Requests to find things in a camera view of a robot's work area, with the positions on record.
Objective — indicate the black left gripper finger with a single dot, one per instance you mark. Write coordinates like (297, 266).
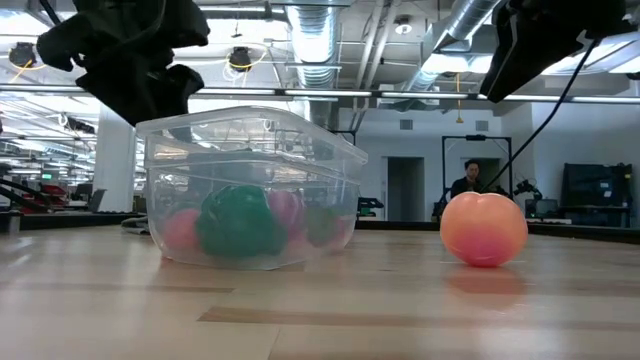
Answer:
(120, 97)
(180, 95)

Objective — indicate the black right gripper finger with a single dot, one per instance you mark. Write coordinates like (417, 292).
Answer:
(520, 60)

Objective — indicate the red toy strawberry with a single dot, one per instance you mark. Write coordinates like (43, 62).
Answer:
(180, 231)

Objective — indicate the dark green toy bell pepper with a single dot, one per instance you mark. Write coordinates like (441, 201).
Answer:
(235, 222)

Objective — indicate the black background robot arm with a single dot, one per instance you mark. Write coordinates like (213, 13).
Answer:
(527, 189)

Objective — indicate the clear plastic tupperware container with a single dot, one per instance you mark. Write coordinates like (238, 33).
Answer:
(250, 135)

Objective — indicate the white building pillar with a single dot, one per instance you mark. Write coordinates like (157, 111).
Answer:
(115, 165)

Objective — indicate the dark grey chair back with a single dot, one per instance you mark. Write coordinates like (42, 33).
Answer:
(97, 200)

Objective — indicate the blue-grey folded cloth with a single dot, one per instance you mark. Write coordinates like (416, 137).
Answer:
(134, 225)

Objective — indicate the person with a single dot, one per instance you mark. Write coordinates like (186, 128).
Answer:
(467, 182)

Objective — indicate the long overhead light bar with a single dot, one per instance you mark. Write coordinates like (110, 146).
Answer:
(325, 93)

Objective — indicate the grey background monitor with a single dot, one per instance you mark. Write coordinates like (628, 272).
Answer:
(542, 207)

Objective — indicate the black equipment cabinet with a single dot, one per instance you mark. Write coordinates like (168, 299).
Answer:
(595, 192)

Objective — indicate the pink orange toy peach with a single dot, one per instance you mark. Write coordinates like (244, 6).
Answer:
(482, 230)

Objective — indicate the black background device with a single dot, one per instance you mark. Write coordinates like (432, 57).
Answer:
(370, 205)

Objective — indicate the silver smooth ceiling duct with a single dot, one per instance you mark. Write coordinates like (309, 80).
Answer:
(465, 22)

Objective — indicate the black ceiling-mounted camera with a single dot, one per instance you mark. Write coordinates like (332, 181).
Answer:
(22, 54)
(240, 57)

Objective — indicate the black rectangular frame stand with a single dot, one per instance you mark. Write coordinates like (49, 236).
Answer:
(476, 137)

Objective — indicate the silver corrugated ceiling duct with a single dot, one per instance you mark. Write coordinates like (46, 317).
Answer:
(314, 45)

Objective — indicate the black table edge rail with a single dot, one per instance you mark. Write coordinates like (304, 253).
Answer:
(575, 232)

